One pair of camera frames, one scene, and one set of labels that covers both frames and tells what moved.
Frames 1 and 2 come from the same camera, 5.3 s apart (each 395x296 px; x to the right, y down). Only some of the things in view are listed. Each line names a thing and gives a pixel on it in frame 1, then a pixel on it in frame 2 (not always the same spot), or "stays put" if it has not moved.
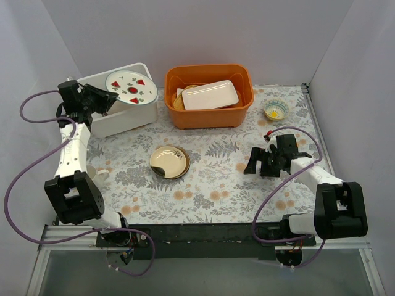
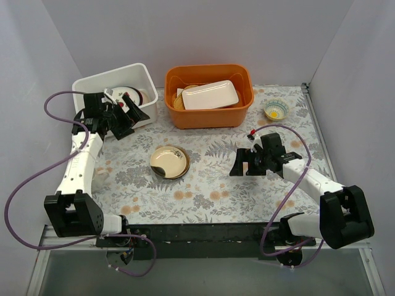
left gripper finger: (99, 100) to (137, 114)
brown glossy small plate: (187, 159) stays put
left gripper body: (93, 100) to (120, 120)
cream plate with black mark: (168, 161) stays put
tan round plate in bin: (178, 102) stays put
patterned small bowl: (276, 109) stays put
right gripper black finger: (258, 154) to (244, 155)
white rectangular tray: (208, 95) stays put
